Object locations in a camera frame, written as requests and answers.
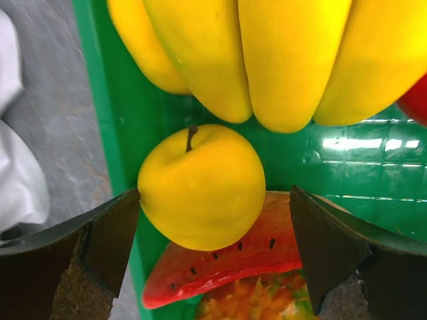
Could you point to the red tomato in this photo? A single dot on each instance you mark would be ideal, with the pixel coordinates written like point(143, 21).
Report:
point(414, 103)

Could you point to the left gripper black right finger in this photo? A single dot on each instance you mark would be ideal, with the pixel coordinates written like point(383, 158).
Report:
point(335, 245)

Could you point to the white garment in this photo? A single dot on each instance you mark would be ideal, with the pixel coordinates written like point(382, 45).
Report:
point(24, 192)

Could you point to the yellow banana bunch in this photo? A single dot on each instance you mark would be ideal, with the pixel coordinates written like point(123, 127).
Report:
point(286, 63)

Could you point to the green plastic tray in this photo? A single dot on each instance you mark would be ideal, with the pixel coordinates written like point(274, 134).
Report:
point(374, 169)

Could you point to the yellow lemon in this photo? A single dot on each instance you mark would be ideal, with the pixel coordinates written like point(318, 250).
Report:
point(202, 187)

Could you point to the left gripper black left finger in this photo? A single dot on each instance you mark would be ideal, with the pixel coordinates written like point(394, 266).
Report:
point(73, 270)

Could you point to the orange plastic pineapple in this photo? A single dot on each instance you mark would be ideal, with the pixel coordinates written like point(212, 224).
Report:
point(267, 296)

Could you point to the red watermelon slice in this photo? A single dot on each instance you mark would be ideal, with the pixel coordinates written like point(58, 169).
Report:
point(268, 247)

